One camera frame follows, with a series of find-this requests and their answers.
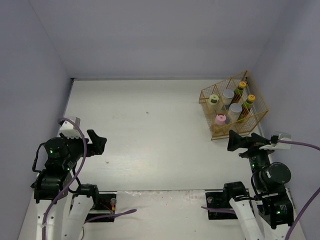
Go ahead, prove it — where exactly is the pink lid spice shaker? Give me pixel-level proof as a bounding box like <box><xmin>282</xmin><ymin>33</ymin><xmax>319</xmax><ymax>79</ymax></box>
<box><xmin>213</xmin><ymin>113</ymin><xmax>227</xmax><ymax>133</ymax></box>

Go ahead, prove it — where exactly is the silver lid jar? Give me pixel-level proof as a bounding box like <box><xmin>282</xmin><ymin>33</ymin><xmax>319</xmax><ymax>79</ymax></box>
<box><xmin>228</xmin><ymin>103</ymin><xmax>243</xmax><ymax>123</ymax></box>
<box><xmin>221</xmin><ymin>89</ymin><xmax>235</xmax><ymax>109</ymax></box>

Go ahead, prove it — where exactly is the yellow cap sauce bottle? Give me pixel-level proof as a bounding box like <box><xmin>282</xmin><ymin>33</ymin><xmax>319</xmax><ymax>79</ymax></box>
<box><xmin>231</xmin><ymin>81</ymin><xmax>247</xmax><ymax>104</ymax></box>
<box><xmin>237</xmin><ymin>94</ymin><xmax>256</xmax><ymax>123</ymax></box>

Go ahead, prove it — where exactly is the yellow lid spice shaker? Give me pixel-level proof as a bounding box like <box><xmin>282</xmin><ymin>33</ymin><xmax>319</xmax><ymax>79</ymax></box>
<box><xmin>207</xmin><ymin>94</ymin><xmax>220</xmax><ymax>115</ymax></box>

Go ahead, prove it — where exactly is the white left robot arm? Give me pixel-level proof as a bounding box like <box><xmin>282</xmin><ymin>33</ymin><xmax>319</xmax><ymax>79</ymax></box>
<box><xmin>31</xmin><ymin>129</ymin><xmax>107</xmax><ymax>240</ymax></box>

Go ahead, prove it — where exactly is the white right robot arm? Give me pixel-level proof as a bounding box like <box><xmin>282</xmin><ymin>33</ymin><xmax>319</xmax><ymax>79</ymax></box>
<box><xmin>221</xmin><ymin>130</ymin><xmax>294</xmax><ymax>240</ymax></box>

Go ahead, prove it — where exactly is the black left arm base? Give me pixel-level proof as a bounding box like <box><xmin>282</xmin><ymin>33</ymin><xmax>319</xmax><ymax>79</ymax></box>
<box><xmin>69</xmin><ymin>184</ymin><xmax>117</xmax><ymax>222</ymax></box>

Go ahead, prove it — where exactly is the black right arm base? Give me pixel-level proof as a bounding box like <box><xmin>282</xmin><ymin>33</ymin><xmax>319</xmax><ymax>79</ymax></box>
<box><xmin>205</xmin><ymin>181</ymin><xmax>250</xmax><ymax>221</ymax></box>

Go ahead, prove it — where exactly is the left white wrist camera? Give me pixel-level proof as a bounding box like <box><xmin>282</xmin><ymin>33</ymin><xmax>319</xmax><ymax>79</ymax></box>
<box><xmin>57</xmin><ymin>116</ymin><xmax>82</xmax><ymax>139</ymax></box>

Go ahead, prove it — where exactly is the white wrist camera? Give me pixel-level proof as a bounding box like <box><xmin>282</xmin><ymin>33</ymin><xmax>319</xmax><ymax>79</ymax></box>
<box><xmin>57</xmin><ymin>116</ymin><xmax>82</xmax><ymax>139</ymax></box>
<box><xmin>259</xmin><ymin>132</ymin><xmax>292</xmax><ymax>151</ymax></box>

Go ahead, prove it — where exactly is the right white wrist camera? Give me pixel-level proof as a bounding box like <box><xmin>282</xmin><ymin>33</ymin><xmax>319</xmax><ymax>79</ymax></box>
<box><xmin>259</xmin><ymin>132</ymin><xmax>292</xmax><ymax>151</ymax></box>

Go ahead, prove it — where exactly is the gold wire basket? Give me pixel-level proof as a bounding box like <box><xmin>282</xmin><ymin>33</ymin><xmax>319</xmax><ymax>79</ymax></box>
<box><xmin>198</xmin><ymin>70</ymin><xmax>269</xmax><ymax>141</ymax></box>

